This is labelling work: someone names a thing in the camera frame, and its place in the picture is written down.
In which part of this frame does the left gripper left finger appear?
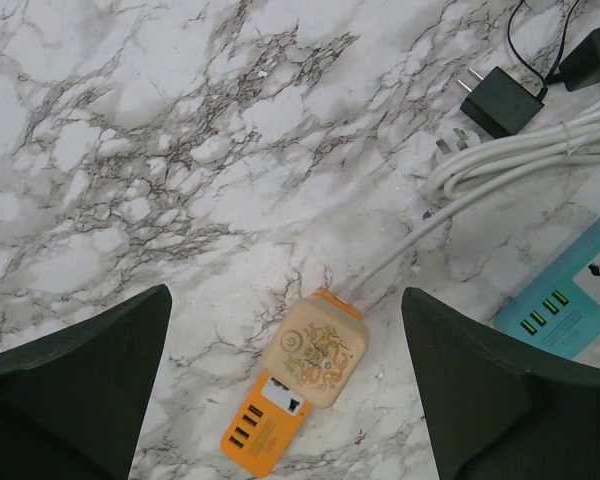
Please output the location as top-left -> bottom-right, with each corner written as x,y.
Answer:
0,285 -> 172,479

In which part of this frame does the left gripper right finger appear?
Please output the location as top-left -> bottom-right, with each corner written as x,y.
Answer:
401,288 -> 600,479

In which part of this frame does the teal power strip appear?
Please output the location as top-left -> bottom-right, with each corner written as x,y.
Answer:
493,218 -> 600,359

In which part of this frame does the orange power strip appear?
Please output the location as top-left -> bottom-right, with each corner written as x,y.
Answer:
219,288 -> 365,479

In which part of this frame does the beige cube socket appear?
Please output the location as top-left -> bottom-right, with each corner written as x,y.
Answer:
261,289 -> 370,409

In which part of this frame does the white orange-strip cable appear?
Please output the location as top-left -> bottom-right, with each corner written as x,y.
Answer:
347,87 -> 600,301

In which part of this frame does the black power adapter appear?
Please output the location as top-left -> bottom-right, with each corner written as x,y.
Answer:
457,67 -> 548,139

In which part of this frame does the black plug adapter with cable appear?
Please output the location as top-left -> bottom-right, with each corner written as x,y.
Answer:
506,1 -> 600,100

